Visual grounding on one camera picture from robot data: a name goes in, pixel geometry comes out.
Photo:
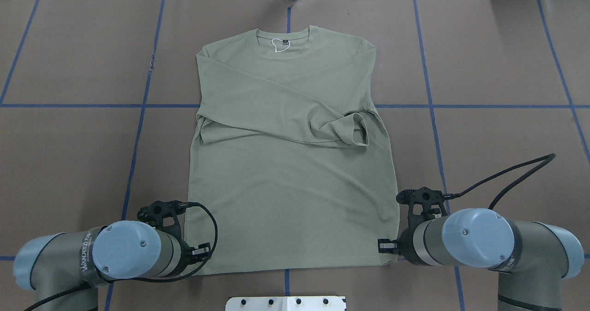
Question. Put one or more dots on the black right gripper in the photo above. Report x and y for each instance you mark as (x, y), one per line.
(405, 244)

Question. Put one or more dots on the olive green long-sleeve shirt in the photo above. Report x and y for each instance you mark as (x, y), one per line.
(290, 154)

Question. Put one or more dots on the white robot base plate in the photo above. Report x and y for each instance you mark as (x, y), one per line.
(287, 303)

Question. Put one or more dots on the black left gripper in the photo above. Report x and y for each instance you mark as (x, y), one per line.
(185, 249)

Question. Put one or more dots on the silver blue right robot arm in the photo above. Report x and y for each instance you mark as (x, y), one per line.
(532, 259)

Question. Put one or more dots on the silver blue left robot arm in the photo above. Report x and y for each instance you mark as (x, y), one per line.
(65, 270)

